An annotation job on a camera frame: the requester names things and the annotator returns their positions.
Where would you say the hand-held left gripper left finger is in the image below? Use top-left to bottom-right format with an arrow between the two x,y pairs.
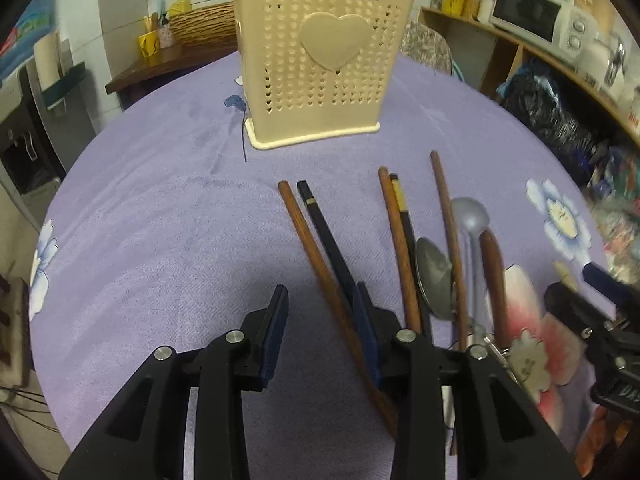
59,284 -> 291,480

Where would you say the black plastic bag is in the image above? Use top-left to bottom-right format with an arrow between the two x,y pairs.
502,60 -> 616,181

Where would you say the silver metal spoon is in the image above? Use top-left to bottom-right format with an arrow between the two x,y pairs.
451,197 -> 496,341

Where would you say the brown wooden spoon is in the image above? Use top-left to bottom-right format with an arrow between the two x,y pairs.
479,229 -> 511,348

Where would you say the white appliance with knobs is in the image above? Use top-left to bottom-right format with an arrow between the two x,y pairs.
552,2 -> 601,63

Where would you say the white microwave oven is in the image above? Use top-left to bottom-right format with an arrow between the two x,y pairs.
490,0 -> 563,43

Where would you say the brown wooden chopstick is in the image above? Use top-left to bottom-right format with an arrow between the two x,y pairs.
278,181 -> 399,438
378,166 -> 422,333
430,150 -> 471,353

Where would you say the yellow cup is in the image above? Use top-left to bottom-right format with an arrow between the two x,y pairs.
137,30 -> 161,58

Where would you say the blue printed bag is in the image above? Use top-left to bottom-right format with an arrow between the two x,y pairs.
0,5 -> 51,71

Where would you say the colourful printed bag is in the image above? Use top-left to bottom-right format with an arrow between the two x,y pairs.
590,145 -> 640,281

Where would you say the purple floral tablecloth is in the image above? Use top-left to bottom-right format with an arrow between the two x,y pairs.
29,42 -> 621,480

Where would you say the patterned chair cushion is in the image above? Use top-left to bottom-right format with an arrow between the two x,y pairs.
400,21 -> 453,76

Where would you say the wicker basket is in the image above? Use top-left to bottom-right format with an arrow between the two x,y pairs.
169,1 -> 238,48

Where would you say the wooden shelf unit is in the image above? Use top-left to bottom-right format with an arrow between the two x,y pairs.
420,6 -> 640,146

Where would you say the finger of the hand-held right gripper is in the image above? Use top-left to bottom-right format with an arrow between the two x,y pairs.
544,282 -> 618,341
581,261 -> 640,321

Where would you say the dark wooden side table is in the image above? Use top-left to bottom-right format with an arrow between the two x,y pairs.
105,42 -> 241,111

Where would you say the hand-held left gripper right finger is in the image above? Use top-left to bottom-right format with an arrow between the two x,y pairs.
352,281 -> 581,480

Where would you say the white paper roll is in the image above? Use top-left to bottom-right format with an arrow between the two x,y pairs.
34,32 -> 66,111

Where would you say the black chopstick wide yellow band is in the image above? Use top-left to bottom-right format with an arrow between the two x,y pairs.
389,172 -> 434,339

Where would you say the beige perforated utensil holder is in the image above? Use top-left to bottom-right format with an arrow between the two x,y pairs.
229,0 -> 418,150

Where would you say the black chopstick thin gold band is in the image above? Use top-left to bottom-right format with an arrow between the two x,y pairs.
296,180 -> 360,307

